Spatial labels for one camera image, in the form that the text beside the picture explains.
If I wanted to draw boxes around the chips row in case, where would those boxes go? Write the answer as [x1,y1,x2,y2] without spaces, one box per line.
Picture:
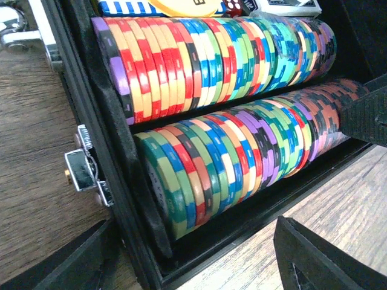
[91,13,337,125]
[134,79,368,240]

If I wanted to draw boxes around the black poker set case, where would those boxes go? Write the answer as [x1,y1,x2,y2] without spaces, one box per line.
[0,0,387,290]

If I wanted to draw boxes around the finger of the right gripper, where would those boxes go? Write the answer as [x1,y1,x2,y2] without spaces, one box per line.
[340,74,386,147]

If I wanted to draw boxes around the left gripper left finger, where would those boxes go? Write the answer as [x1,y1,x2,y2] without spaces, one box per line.
[1,219,120,289]

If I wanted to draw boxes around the blue playing card deck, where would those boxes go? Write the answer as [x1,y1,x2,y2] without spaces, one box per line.
[243,0,322,17]

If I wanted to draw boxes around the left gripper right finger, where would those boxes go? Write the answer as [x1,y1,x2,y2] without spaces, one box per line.
[273,216,386,289]

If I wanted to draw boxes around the red dice in case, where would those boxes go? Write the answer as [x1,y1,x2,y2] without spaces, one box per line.
[223,0,242,18]

